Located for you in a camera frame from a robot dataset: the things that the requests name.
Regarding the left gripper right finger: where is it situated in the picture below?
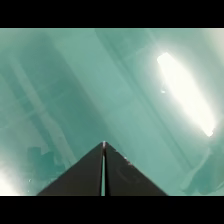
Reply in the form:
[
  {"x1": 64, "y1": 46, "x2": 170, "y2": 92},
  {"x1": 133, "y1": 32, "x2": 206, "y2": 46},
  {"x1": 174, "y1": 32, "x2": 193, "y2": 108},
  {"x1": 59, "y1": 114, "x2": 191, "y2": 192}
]
[{"x1": 104, "y1": 141, "x2": 168, "y2": 197}]

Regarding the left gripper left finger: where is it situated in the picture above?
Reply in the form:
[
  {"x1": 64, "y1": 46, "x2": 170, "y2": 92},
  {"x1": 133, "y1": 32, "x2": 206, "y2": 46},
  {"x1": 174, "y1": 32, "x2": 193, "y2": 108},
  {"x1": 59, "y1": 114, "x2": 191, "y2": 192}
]
[{"x1": 37, "y1": 141, "x2": 105, "y2": 197}]

